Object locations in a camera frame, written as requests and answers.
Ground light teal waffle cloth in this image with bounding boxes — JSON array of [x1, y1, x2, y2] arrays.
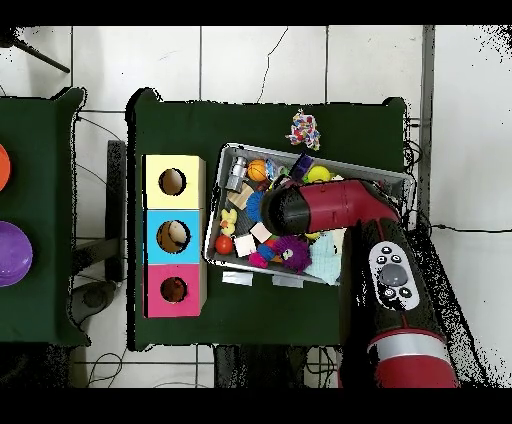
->
[[303, 229, 345, 286]]

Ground multicolour patterned cloth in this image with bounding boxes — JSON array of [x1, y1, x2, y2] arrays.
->
[[284, 110, 322, 152]]

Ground orange bowl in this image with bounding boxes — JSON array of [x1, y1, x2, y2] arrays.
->
[[0, 143, 12, 193]]

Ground black cable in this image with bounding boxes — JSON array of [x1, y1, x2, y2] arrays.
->
[[403, 223, 512, 247]]

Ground purple bowl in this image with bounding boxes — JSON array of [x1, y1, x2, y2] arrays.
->
[[0, 220, 34, 288]]

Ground blue spiky ball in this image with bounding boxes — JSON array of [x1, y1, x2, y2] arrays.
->
[[244, 190, 265, 223]]

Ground wooden box with three holes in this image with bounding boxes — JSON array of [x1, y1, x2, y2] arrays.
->
[[142, 154, 207, 319]]

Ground large yellow ball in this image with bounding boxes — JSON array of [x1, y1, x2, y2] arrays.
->
[[305, 165, 332, 184]]

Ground wooden cube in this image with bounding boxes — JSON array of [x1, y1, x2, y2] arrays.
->
[[233, 233, 257, 258], [249, 221, 275, 244]]

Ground clear mesh bin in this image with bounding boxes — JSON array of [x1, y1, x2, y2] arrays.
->
[[202, 142, 417, 287]]

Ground dark green side table cloth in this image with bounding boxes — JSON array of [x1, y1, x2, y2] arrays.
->
[[0, 87, 91, 347]]

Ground purple spiky toy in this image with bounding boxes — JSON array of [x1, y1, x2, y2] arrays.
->
[[273, 235, 313, 274]]

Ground orange toy basketball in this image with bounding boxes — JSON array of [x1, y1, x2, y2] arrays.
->
[[246, 158, 268, 182]]

